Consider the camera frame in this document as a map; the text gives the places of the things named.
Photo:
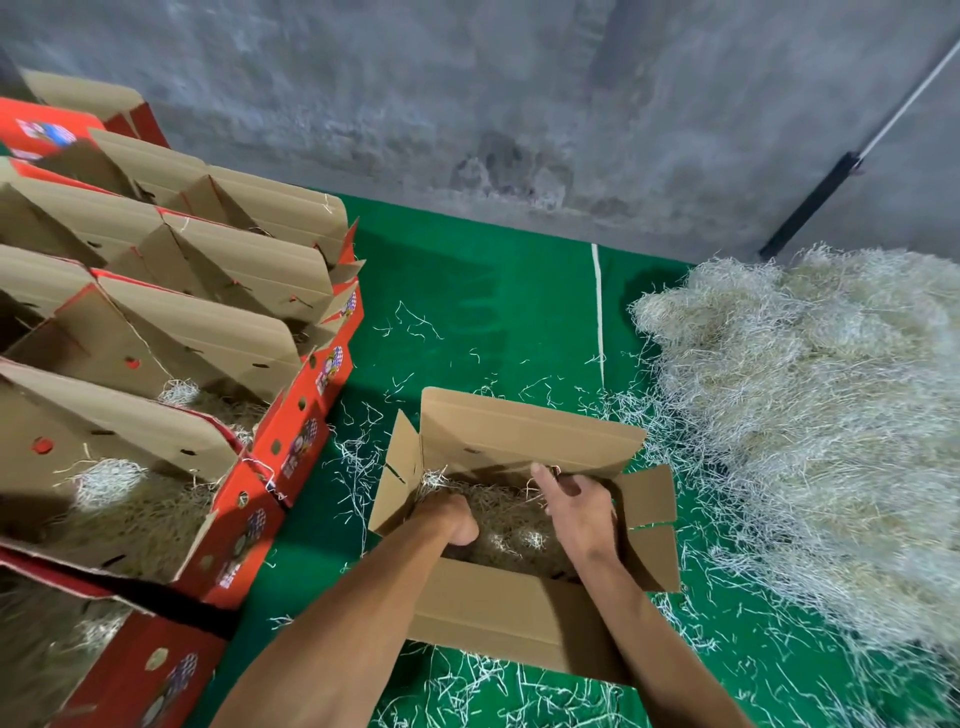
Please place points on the person's left hand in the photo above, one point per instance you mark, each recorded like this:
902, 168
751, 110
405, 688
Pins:
446, 518

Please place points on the group of red fruit boxes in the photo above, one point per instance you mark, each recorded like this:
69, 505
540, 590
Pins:
90, 93

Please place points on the person's left forearm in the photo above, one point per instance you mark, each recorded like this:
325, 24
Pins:
338, 638

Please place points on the white pole with black grip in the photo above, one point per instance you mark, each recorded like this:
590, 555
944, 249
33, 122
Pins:
810, 207

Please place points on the pile of shredded paper filler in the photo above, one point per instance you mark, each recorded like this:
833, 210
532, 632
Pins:
825, 420

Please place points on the person's right hand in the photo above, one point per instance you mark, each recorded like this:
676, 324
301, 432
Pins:
582, 518

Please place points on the person's right forearm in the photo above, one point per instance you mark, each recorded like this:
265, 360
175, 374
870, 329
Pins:
668, 653

